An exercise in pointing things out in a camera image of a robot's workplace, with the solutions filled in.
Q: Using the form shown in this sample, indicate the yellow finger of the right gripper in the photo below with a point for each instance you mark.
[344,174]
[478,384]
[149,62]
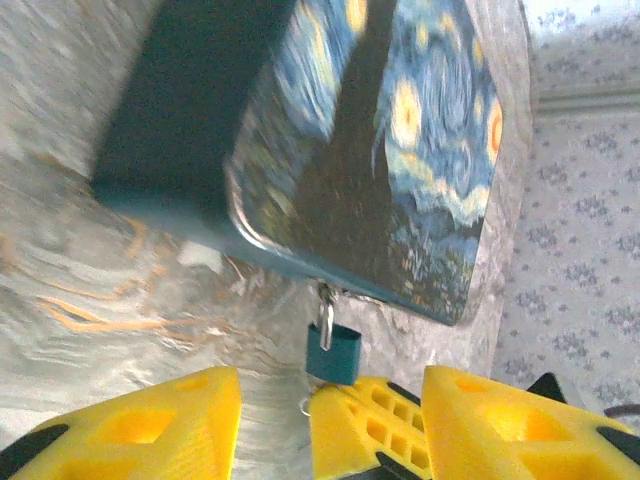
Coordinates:
[360,435]

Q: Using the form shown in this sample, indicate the teal padlock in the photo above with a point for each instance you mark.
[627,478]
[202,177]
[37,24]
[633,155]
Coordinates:
[336,357]

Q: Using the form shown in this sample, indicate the aluminium side floor rail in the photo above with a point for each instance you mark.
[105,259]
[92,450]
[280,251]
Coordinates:
[590,100]

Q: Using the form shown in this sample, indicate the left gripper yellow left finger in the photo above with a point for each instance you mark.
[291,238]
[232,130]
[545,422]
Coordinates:
[125,430]

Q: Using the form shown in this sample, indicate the blue patterned pouch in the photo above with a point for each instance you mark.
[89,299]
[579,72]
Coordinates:
[350,150]

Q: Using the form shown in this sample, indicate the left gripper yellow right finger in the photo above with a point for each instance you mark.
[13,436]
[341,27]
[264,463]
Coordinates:
[515,435]

